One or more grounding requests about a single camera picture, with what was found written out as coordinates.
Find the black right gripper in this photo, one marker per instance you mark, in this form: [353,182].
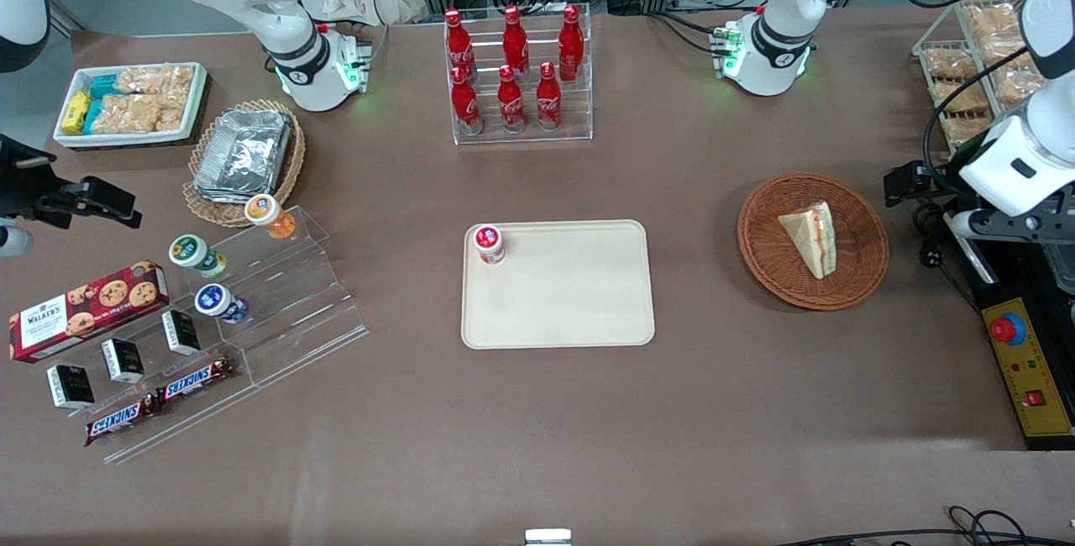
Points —
[25,188]

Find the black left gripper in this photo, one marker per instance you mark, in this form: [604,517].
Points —
[934,186]

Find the triangular sandwich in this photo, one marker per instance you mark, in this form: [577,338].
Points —
[813,237]

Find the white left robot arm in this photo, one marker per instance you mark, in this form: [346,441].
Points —
[777,42]

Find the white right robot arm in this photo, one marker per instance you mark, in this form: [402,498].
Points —
[294,50]

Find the white rectangular snack tray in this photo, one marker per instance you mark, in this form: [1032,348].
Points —
[189,113]

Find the silver foil tray stack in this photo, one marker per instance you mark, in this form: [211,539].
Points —
[243,155]

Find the brown wicker basket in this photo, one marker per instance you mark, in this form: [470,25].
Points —
[773,269]

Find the light wicker basket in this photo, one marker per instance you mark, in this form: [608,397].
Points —
[290,168]

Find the beige plastic tray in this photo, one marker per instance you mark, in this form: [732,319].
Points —
[571,294]

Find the bagged cracker snack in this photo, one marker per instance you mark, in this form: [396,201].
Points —
[1012,50]
[966,130]
[1018,86]
[964,98]
[993,21]
[951,65]

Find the teal snack pack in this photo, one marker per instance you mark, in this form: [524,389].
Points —
[104,86]
[92,116]

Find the rice cracker pack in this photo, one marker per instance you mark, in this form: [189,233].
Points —
[155,80]
[138,113]

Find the yellow snack pack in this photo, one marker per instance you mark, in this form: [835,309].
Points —
[76,112]

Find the green yogurt cup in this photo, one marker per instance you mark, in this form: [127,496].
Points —
[191,252]

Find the red Walkers cookie box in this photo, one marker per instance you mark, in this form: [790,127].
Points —
[84,311]

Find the black equipment base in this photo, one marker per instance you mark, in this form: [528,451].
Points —
[991,277]

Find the blue yogurt cup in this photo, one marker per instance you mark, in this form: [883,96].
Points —
[217,302]

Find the small black box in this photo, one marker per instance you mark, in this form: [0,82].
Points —
[71,386]
[180,332]
[123,359]

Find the orange yogurt cup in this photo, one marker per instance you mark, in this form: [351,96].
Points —
[267,214]

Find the Snickers chocolate bar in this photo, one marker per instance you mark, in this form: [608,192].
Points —
[117,420]
[195,380]

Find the clear acrylic stepped stand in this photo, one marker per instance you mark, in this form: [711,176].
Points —
[294,302]

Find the yellow emergency stop panel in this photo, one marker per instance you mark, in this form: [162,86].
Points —
[1029,370]

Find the red cola bottle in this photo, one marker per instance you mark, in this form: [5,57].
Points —
[466,105]
[511,102]
[571,42]
[548,101]
[458,42]
[515,40]

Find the red lid yogurt cup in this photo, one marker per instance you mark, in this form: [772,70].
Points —
[488,241]

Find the clear acrylic bottle rack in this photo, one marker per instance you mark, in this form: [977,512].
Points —
[525,136]

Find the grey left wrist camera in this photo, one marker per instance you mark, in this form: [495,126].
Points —
[999,225]

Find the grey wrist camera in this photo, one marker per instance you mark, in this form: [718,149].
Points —
[13,241]
[999,225]

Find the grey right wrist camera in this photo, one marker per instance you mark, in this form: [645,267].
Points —
[13,241]

